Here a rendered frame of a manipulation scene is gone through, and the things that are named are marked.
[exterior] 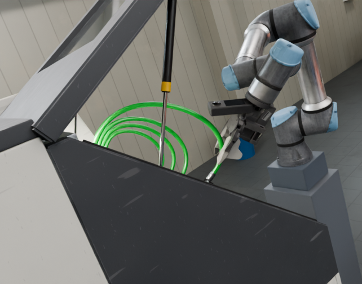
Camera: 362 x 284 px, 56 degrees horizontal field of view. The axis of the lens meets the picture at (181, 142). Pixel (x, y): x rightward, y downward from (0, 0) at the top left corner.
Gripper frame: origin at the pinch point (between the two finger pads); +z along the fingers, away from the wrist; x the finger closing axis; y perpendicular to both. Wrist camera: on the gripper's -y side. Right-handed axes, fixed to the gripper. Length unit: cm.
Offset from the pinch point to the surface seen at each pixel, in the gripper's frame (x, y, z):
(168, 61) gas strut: -18.1, -25.6, -23.6
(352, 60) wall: 594, 385, -24
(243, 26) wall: 423, 102, -1
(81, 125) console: 30, -39, 24
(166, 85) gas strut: -20.1, -24.2, -19.5
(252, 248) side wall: -27.4, 8.5, 5.8
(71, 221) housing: -40, -32, 1
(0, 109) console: 21, -64, 24
